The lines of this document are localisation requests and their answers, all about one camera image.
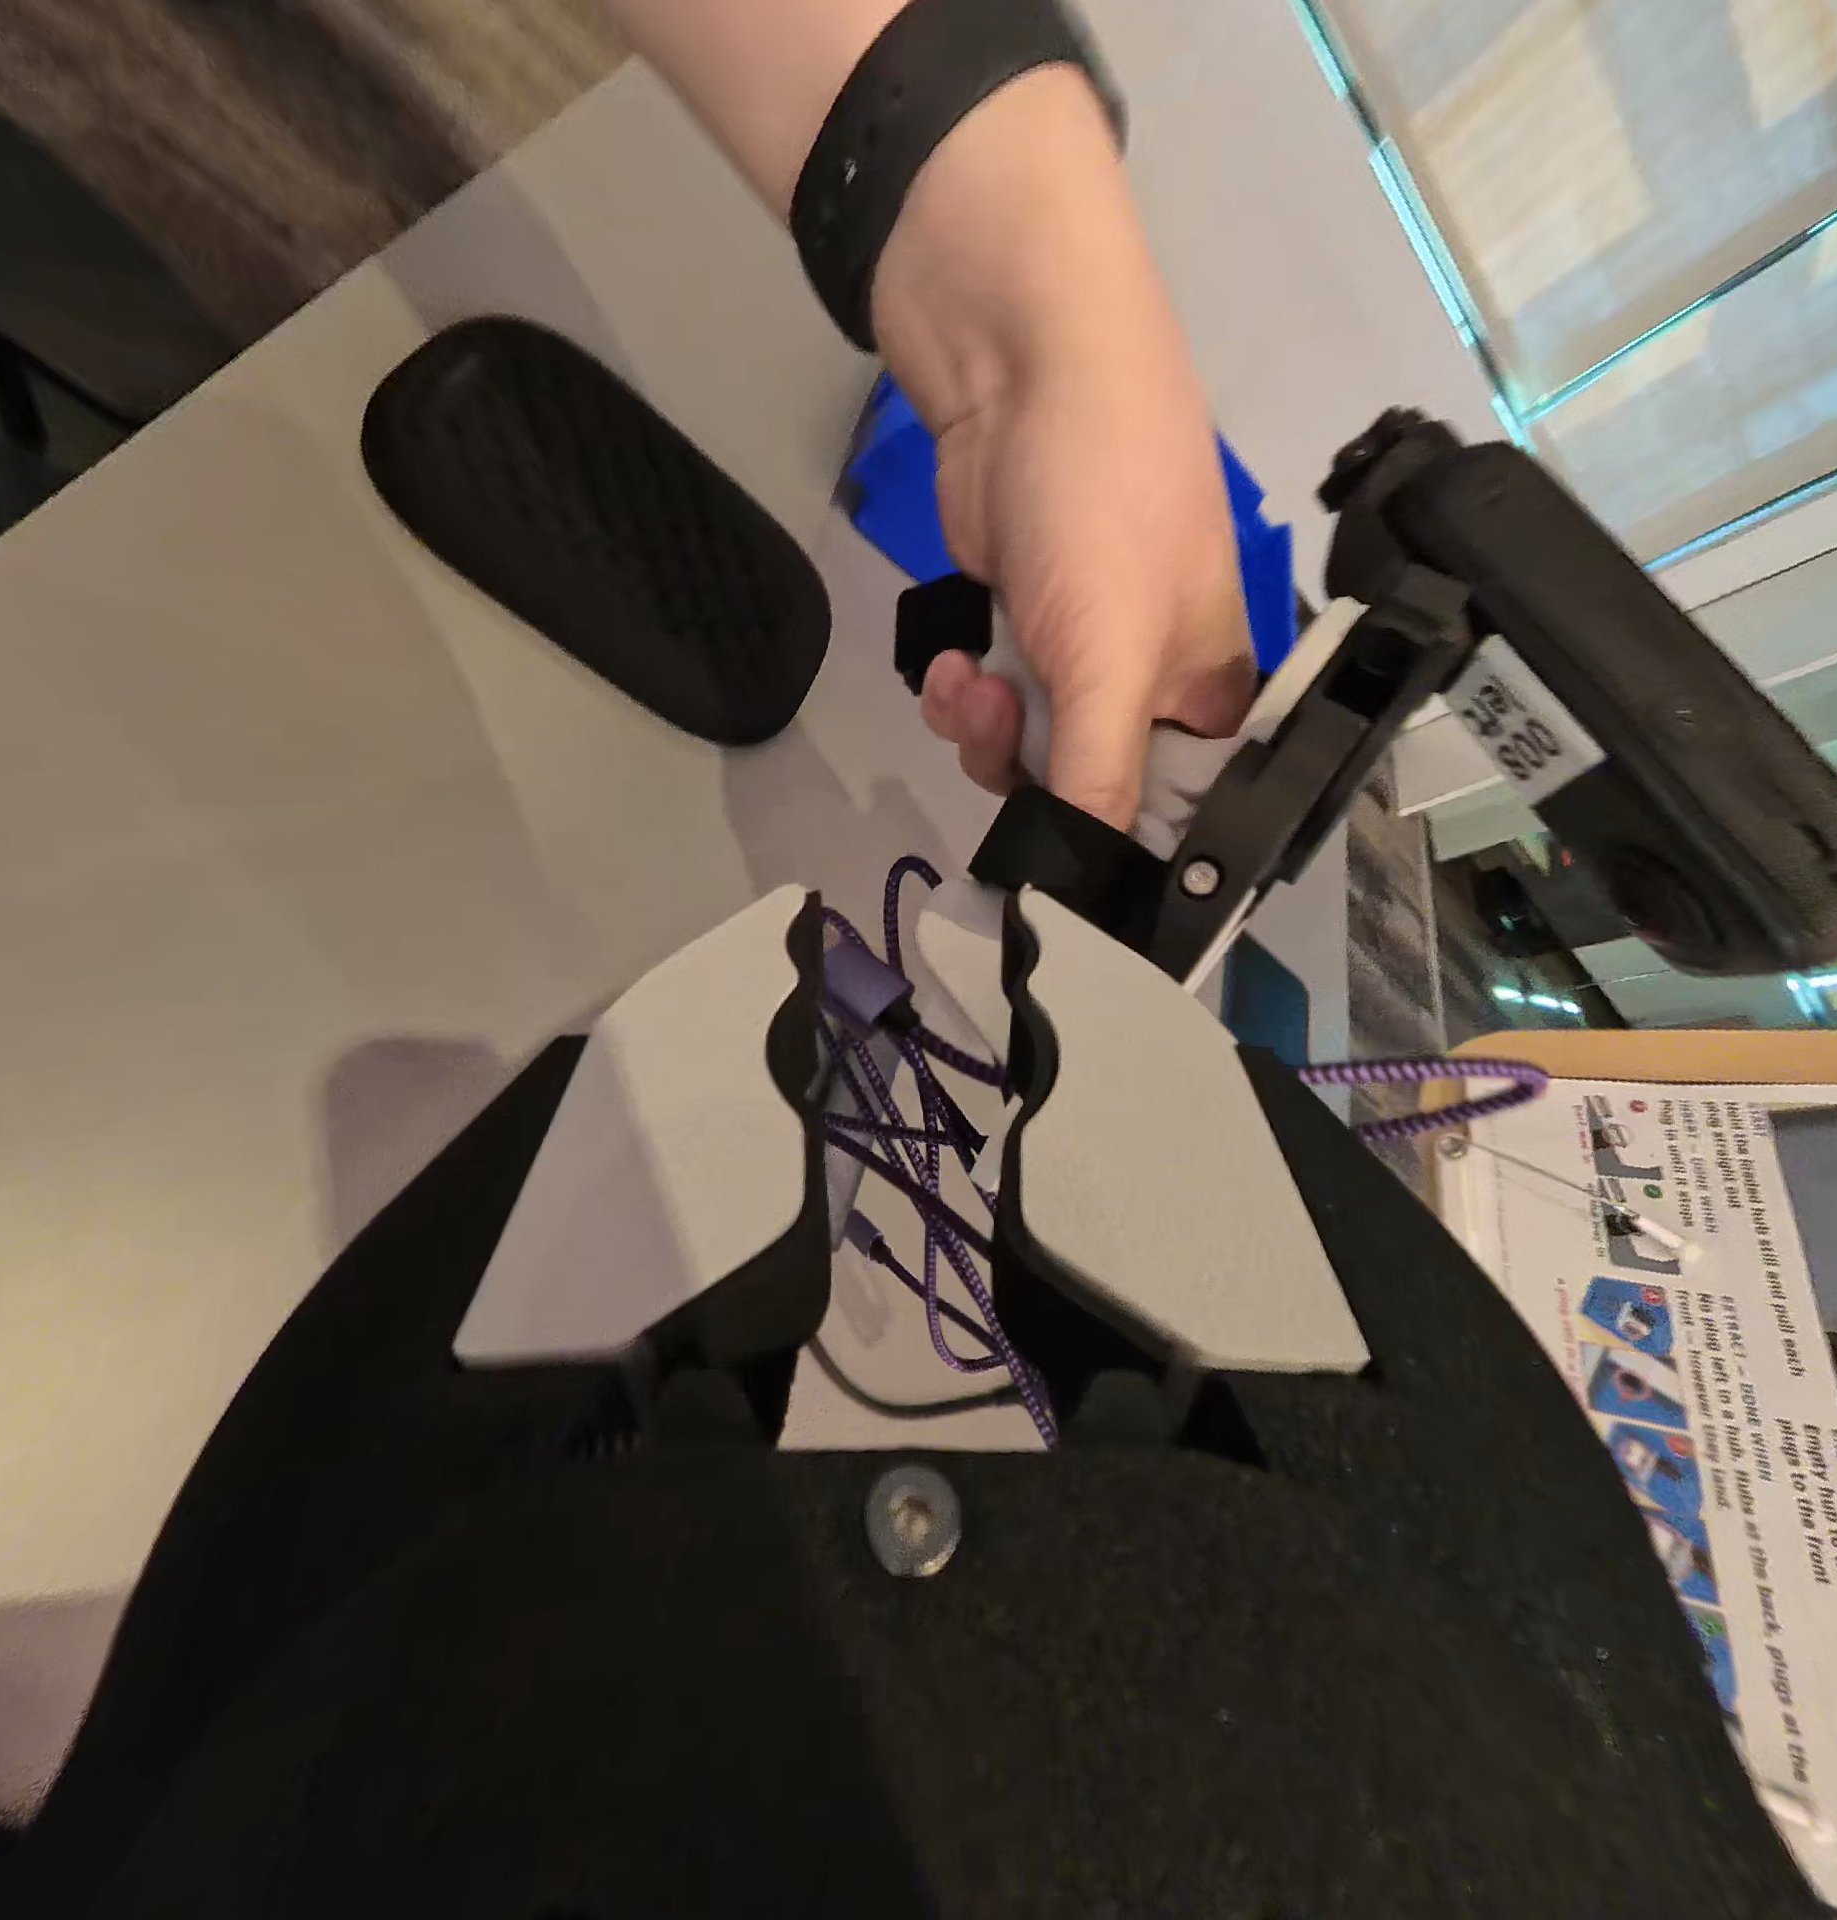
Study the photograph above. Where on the large glass window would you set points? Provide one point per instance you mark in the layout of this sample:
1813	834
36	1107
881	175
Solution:
1609	181

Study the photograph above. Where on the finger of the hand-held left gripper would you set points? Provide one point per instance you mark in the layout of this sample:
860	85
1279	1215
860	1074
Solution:
961	960

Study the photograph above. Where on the person's left forearm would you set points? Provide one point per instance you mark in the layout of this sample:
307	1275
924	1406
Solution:
769	61

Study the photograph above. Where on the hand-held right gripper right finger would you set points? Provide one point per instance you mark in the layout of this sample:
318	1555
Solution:
1174	1170

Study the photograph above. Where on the black watch band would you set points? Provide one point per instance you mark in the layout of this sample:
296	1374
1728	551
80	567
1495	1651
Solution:
858	195

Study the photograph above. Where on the person's left hand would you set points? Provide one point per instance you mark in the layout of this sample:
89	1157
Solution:
1069	495

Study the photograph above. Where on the printed instruction sheet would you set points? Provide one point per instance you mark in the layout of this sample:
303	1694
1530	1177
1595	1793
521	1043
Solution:
1758	1500

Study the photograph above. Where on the grey desk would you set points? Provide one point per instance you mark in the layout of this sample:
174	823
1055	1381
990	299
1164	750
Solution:
184	900

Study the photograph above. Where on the blue plastic bin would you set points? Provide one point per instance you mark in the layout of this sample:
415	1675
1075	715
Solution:
889	481

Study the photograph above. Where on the black mesh wrist rest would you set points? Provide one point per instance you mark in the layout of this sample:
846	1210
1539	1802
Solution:
588	526

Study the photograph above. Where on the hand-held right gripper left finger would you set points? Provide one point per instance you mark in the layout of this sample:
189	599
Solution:
648	1170

